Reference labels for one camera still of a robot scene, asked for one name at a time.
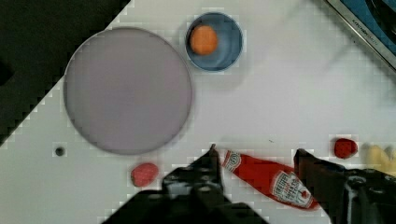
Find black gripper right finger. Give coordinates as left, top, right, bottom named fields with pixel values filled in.
left=293, top=148, right=346, bottom=218

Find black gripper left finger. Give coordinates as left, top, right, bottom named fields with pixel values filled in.
left=162, top=144, right=224, bottom=199

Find red strawberry toy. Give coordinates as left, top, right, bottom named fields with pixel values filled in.
left=333, top=138, right=358, bottom=159

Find red ketchup bottle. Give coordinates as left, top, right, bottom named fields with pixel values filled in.
left=222, top=150, right=319, bottom=211

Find yellow banana toy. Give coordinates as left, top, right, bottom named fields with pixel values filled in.
left=366, top=145, right=396, bottom=176

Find pink strawberry toy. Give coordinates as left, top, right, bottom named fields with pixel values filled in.
left=131, top=162, right=159, bottom=188

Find large grey round plate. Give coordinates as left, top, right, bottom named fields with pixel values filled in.
left=64, top=28, right=193, bottom=155

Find small blue bowl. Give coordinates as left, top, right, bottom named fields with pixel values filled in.
left=185, top=12, right=244, bottom=72

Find orange ball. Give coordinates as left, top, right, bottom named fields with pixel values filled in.
left=190, top=25, right=218, bottom=55

